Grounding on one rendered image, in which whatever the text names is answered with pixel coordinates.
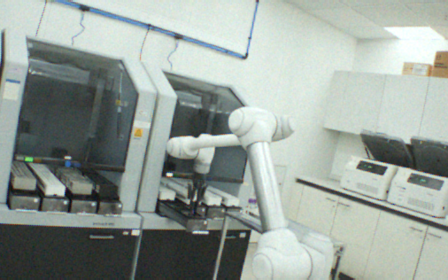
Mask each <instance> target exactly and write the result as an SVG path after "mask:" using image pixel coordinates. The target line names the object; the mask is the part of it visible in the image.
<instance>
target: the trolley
mask: <svg viewBox="0 0 448 280"><path fill-rule="evenodd" d="M242 215H243V213H239V212H225V213H224V219H223V223H222V227H221V231H220V238H219V242H218V246H217V253H216V257H215V262H214V264H213V269H212V276H211V279H210V280H216V278H217V274H218V266H219V263H220V256H221V252H222V248H223V245H224V240H225V236H226V232H227V228H228V221H229V217H231V218H233V220H235V221H237V222H240V223H242V225H244V226H246V227H248V228H250V229H253V230H255V231H257V232H258V233H259V234H261V235H263V234H262V226H259V225H258V224H257V223H255V222H252V221H250V220H249V219H246V218H244V217H242ZM285 220H286V221H287V222H289V226H288V230H289V231H292V232H293V233H294V234H295V236H296V238H297V241H298V242H299V240H300V238H302V237H304V236H305V235H307V234H309V233H316V234H321V235H323V236H326V237H328V238H330V240H331V243H332V245H333V248H336V247H340V249H339V251H337V250H336V252H335V253H334V256H337V259H336V265H335V270H334V273H333V276H332V280H337V278H338V276H339V271H340V268H341V264H342V261H343V257H344V251H345V248H346V247H347V244H346V243H345V242H341V241H339V240H338V239H336V238H333V237H330V236H328V235H326V234H324V233H322V232H321V233H320V232H319V231H318V230H315V229H312V228H310V227H306V226H305V225H303V224H301V223H300V222H296V221H292V220H291V219H290V218H287V217H285Z"/></svg>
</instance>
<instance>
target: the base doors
mask: <svg viewBox="0 0 448 280"><path fill-rule="evenodd" d="M327 198H328V199H333V200H335V201H332V200H327ZM317 199H318V200H320V201H322V202H318V201H317ZM338 202H340V203H342V204H344V205H346V206H343V205H341V204H338ZM333 206H335V207H333ZM332 209H333V210H332ZM331 210H332V214H331V213H330V212H331ZM351 211H353V212H354V213H358V214H359V215H357V214H353V213H352V212H351ZM287 218H290V219H291V220H292V221H296V222H300V223H301V224H303V225H305V226H306V227H310V228H312V229H315V230H318V231H319V232H320V233H321V232H322V233H324V234H326V235H328V236H330V237H333V238H336V239H338V240H339V241H341V242H345V243H346V244H347V247H346V248H345V251H344V257H343V261H342V264H341V268H340V271H341V272H342V273H343V274H346V275H347V276H350V277H353V278H355V279H357V280H448V232H447V233H446V232H444V231H442V230H438V229H435V228H430V227H428V226H425V225H421V224H419V223H418V222H412V221H409V220H407V219H404V218H401V217H399V216H396V215H392V214H388V213H386V212H383V211H379V210H377V209H374V208H372V207H368V206H364V205H362V204H360V203H355V202H352V201H350V200H348V199H345V198H339V197H336V196H335V195H332V194H329V193H327V192H325V191H318V190H315V189H313V188H310V187H308V186H306V185H303V184H300V183H296V182H295V183H294V188H293V191H292V196H291V199H290V206H289V210H288V213H287ZM410 227H413V229H410ZM396 228H397V229H402V230H404V231H406V232H401V231H399V230H396ZM416 229H419V230H422V232H419V231H418V230H416ZM428 233H432V234H434V235H436V236H437V237H434V236H432V235H429V234H428ZM438 236H442V238H439V237H438ZM420 237H422V238H420ZM427 238H428V239H429V240H427ZM422 247H423V248H422Z"/></svg>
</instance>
